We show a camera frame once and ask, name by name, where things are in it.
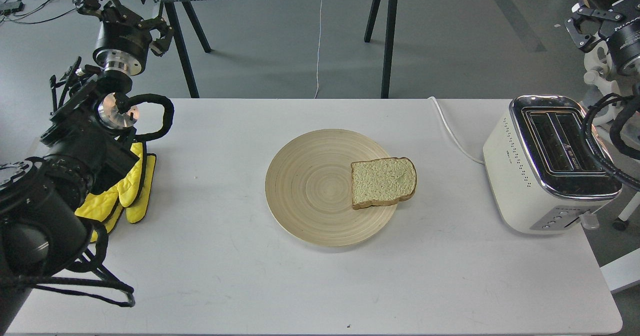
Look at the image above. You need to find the white hanging cable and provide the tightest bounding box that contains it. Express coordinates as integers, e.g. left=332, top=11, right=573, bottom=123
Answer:
left=313, top=0, right=324, bottom=99

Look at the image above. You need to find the yellow oven mitt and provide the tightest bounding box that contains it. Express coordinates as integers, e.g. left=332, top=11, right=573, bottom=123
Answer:
left=75, top=142, right=157, bottom=234

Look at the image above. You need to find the white toaster power cord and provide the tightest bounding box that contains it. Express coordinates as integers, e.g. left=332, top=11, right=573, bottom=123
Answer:
left=427, top=96, right=486, bottom=165

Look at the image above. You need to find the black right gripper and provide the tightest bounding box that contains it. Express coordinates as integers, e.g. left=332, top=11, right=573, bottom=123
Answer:
left=565, top=4, right=640, bottom=76

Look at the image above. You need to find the black sleeved left arm cable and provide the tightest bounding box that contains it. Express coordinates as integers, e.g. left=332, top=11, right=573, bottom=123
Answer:
left=116, top=93, right=175, bottom=143

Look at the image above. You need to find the slice of bread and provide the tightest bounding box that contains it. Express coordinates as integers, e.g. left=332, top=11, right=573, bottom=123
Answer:
left=350, top=158, right=418, bottom=210

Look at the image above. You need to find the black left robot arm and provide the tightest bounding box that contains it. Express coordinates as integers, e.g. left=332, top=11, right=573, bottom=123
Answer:
left=0, top=0, right=175, bottom=333

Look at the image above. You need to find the cream and chrome toaster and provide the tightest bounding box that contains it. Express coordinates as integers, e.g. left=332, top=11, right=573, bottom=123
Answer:
left=482, top=95, right=623, bottom=235

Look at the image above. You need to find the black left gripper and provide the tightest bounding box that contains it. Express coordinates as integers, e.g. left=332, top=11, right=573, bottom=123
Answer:
left=75, top=0, right=174, bottom=76

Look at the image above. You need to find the round bamboo plate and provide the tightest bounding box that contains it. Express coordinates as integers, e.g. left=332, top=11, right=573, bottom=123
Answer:
left=265, top=129, right=397, bottom=247

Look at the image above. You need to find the white office chair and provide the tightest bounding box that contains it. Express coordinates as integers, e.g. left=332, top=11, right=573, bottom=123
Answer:
left=583, top=41, right=640, bottom=231

